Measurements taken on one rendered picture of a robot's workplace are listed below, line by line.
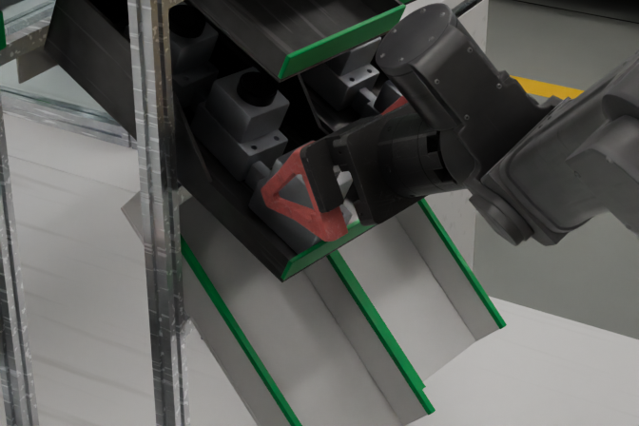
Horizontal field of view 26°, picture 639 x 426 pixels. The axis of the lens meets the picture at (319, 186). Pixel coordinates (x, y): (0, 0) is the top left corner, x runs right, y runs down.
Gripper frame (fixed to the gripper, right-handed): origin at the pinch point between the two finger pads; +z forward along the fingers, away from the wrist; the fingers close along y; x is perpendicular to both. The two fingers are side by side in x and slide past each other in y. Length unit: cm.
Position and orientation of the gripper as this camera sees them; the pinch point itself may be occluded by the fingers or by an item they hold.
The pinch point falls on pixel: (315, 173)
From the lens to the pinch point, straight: 102.8
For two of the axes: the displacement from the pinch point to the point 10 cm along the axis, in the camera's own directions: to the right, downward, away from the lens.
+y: -6.4, 3.5, -6.8
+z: -6.9, 1.2, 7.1
